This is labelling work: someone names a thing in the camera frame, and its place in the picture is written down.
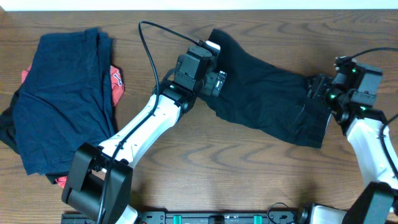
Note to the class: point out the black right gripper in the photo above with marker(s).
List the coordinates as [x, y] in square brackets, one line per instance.
[321, 84]

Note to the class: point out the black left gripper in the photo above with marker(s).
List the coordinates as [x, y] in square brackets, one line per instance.
[216, 83]

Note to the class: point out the black shorts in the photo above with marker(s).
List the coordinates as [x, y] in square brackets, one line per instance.
[262, 96]

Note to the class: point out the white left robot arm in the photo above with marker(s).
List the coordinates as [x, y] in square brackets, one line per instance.
[99, 181]

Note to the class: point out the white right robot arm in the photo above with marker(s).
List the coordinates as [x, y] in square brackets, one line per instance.
[351, 95]

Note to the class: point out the red garment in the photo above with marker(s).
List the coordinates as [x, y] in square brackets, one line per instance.
[116, 84]

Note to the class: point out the navy blue folded garment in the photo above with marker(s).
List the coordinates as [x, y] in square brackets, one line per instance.
[89, 50]

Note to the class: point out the black garment under pile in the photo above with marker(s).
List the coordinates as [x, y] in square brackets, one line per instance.
[8, 137]

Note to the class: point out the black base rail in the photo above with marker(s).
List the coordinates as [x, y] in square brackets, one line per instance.
[217, 217]

